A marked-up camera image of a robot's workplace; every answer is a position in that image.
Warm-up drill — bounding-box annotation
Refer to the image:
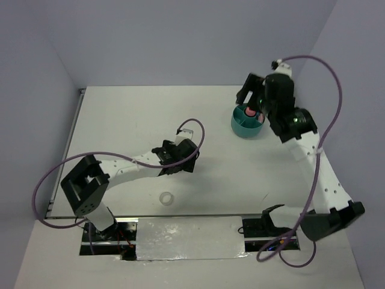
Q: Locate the silver taped panel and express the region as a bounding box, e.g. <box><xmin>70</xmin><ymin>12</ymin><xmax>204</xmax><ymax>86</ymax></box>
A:
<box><xmin>136</xmin><ymin>216</ymin><xmax>247</xmax><ymax>261</ymax></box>

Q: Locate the pink capped crayon tube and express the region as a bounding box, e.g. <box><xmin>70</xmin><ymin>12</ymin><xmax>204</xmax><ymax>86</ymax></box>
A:
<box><xmin>244</xmin><ymin>107</ymin><xmax>257</xmax><ymax>117</ymax></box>

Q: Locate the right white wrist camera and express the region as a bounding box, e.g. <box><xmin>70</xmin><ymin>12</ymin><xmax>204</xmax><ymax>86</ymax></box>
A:
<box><xmin>271</xmin><ymin>59</ymin><xmax>292</xmax><ymax>78</ymax></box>

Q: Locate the pink correction tape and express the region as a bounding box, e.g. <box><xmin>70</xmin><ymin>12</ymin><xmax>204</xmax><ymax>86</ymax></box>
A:
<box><xmin>257</xmin><ymin>113</ymin><xmax>265</xmax><ymax>123</ymax></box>

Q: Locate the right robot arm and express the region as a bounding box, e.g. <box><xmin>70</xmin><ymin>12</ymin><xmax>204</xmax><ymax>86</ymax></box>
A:
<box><xmin>234</xmin><ymin>72</ymin><xmax>365</xmax><ymax>241</ymax></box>

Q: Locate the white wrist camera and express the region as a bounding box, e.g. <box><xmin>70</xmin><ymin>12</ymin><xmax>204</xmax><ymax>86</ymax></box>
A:
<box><xmin>174</xmin><ymin>128</ymin><xmax>194</xmax><ymax>146</ymax></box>
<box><xmin>271</xmin><ymin>59</ymin><xmax>292</xmax><ymax>78</ymax></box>

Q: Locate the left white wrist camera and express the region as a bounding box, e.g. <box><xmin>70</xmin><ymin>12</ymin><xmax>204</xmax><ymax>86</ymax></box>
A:
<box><xmin>174</xmin><ymin>128</ymin><xmax>194</xmax><ymax>146</ymax></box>

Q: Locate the teal round divided organizer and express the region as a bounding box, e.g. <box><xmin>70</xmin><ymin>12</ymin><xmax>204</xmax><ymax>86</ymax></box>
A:
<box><xmin>230</xmin><ymin>105</ymin><xmax>265</xmax><ymax>138</ymax></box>

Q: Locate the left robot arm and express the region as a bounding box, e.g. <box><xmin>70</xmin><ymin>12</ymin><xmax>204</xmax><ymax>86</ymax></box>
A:
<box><xmin>61</xmin><ymin>138</ymin><xmax>197</xmax><ymax>240</ymax></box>

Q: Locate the clear tape roll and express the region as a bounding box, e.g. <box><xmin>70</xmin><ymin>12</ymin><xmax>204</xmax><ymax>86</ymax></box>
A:
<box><xmin>159</xmin><ymin>191</ymin><xmax>174</xmax><ymax>206</ymax></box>

